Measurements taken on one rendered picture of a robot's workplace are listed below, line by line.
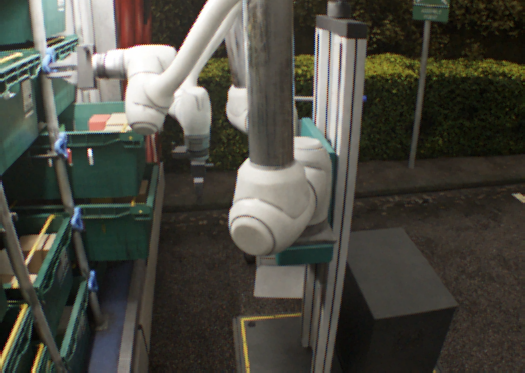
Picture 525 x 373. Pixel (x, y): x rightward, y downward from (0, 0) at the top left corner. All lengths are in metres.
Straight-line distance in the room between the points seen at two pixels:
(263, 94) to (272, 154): 0.13
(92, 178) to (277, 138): 0.81
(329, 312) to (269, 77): 0.98
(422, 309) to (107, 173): 1.20
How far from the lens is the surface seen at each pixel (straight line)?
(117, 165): 1.46
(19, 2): 1.43
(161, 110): 1.12
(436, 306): 1.60
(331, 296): 1.51
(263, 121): 0.86
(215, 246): 3.30
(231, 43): 1.62
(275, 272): 3.01
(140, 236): 1.59
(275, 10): 0.82
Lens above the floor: 1.85
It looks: 25 degrees down
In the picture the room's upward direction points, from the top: straight up
